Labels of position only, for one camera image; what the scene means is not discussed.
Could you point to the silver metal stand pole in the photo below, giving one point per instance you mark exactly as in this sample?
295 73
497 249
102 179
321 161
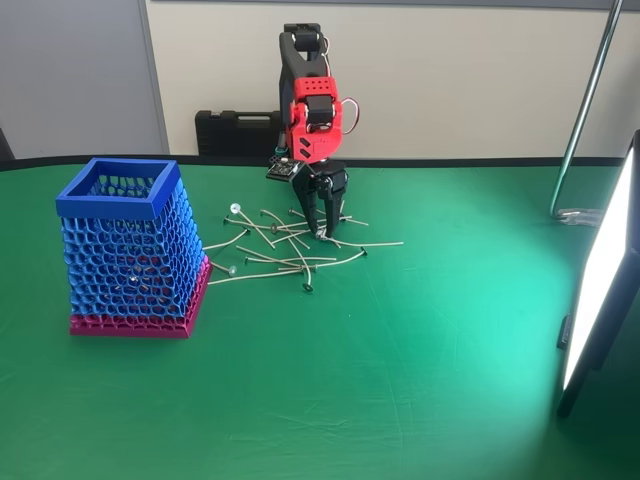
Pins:
582 115

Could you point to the black plastic tool case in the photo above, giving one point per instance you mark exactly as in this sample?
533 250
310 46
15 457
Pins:
225 135

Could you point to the candle wick with metal base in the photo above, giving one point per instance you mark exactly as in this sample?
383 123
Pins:
262 211
235 279
365 252
246 231
235 207
231 270
280 241
315 270
247 260
291 212
323 240
380 245
132 279
307 288
362 223
274 228
226 219

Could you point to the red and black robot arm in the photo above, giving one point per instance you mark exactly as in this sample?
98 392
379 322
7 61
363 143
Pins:
315 110

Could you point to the black and teal clamp knob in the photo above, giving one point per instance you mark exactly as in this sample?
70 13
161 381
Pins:
280 149

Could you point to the green cloth with black rim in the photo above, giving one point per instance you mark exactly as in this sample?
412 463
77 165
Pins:
350 375

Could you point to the blue and magenta mesh basket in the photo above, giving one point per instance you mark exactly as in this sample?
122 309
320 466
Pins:
127 250

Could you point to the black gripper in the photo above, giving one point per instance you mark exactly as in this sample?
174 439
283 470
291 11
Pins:
322 181

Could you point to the bright LED light panel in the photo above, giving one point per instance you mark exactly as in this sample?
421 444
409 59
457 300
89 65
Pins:
600 280

